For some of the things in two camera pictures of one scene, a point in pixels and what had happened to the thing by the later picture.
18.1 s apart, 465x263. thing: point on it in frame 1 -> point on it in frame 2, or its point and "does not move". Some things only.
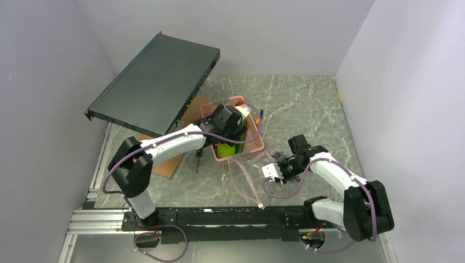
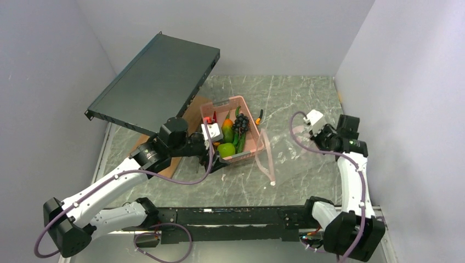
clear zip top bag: x=247 y=169 -> x=274 y=153
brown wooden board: x=192 y=114 does not move
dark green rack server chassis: x=154 y=93 does not move
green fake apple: x=225 y=150 does not move
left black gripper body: x=231 y=135 -> x=193 y=147
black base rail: x=224 y=224 does not move
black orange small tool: x=257 y=120 does not move
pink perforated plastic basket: x=253 y=141 does not move
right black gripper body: x=289 y=169 -> x=324 y=138
